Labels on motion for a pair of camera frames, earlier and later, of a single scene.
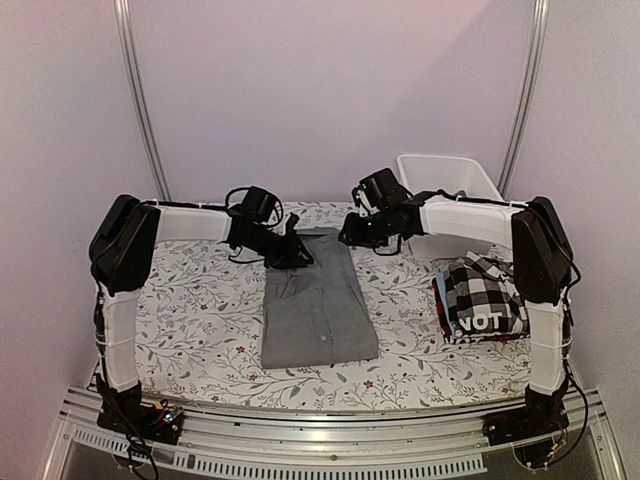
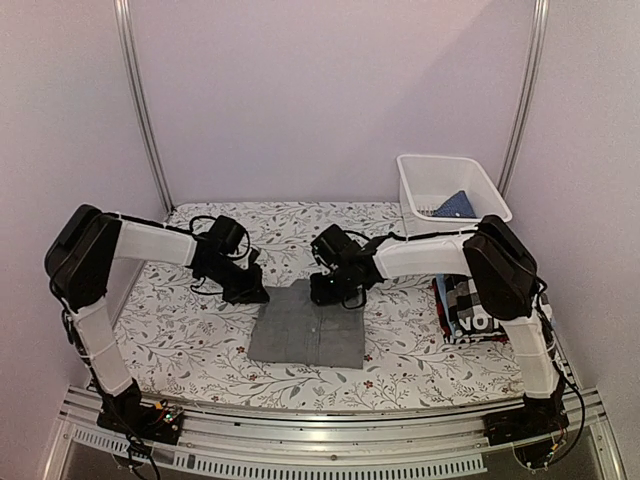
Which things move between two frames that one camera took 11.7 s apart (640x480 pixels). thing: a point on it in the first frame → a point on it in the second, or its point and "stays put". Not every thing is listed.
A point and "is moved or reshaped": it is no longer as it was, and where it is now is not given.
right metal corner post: (539, 33) stays put
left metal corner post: (122, 19) stays put
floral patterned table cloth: (197, 332) stays put
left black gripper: (290, 255) → (254, 292)
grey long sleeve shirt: (317, 315) is moved or reshaped
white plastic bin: (462, 177) stays put
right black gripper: (353, 236) → (318, 296)
